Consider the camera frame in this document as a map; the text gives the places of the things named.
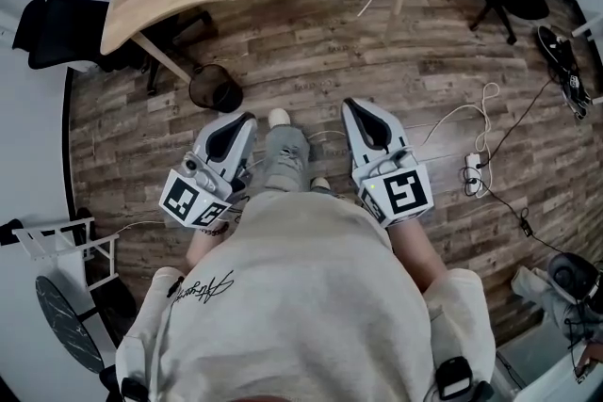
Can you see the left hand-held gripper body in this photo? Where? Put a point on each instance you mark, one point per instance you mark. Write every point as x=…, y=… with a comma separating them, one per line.
x=181, y=200

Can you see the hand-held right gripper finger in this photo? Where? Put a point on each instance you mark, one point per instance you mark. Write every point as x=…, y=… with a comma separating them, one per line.
x=353, y=136
x=396, y=129

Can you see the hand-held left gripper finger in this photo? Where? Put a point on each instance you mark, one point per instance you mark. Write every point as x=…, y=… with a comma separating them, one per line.
x=205, y=139
x=242, y=150

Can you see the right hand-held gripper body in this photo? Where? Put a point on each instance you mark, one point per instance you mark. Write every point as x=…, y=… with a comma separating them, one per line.
x=402, y=195

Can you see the black waste bin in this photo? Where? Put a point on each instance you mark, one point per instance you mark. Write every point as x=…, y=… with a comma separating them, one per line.
x=221, y=96

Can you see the person's right forearm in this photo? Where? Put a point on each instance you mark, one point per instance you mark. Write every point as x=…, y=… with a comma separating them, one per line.
x=417, y=254

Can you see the person's left forearm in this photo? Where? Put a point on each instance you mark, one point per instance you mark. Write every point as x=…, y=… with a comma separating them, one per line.
x=202, y=249

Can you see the person's grey trousers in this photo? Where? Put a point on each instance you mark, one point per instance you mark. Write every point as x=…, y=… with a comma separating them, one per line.
x=285, y=155

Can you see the person's left beige shoe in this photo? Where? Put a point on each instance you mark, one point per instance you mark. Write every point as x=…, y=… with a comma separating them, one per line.
x=279, y=117

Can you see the person's beige shoe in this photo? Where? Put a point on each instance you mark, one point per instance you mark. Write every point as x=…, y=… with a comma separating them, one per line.
x=320, y=182
x=279, y=117

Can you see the person's right beige shoe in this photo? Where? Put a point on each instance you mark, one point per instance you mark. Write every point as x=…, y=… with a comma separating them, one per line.
x=320, y=182

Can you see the black clip microphone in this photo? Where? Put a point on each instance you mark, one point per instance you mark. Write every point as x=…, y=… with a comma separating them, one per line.
x=175, y=288

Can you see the white folding chair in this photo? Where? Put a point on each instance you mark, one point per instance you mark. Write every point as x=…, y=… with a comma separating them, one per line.
x=66, y=240

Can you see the white straw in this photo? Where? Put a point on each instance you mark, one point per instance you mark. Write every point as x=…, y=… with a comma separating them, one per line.
x=365, y=8

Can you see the person's beige shirt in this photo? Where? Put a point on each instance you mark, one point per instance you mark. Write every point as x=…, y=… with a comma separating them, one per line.
x=306, y=296

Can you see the black marble round table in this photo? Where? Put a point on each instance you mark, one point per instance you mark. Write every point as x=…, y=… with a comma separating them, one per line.
x=66, y=325

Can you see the white table frame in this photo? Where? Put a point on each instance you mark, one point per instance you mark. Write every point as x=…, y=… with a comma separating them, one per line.
x=591, y=26

